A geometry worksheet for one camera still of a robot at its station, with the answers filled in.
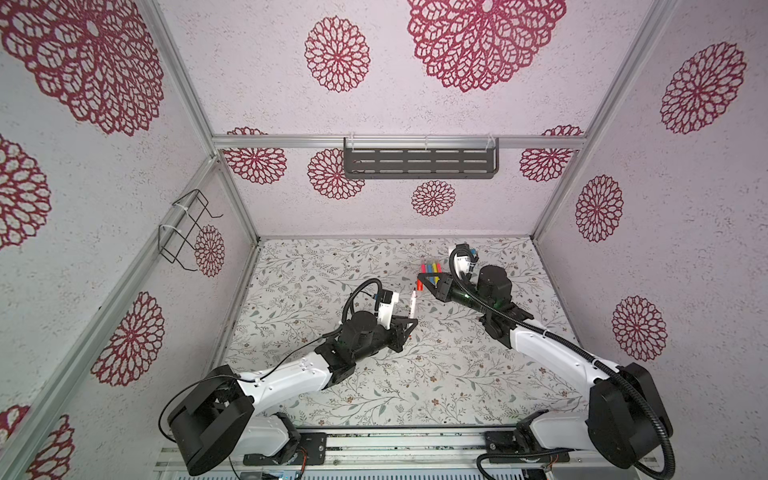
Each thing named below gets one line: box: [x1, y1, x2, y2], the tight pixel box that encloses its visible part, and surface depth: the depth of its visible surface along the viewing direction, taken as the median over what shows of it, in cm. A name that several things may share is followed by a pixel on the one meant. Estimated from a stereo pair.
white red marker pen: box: [409, 290, 417, 319], surface depth 76 cm
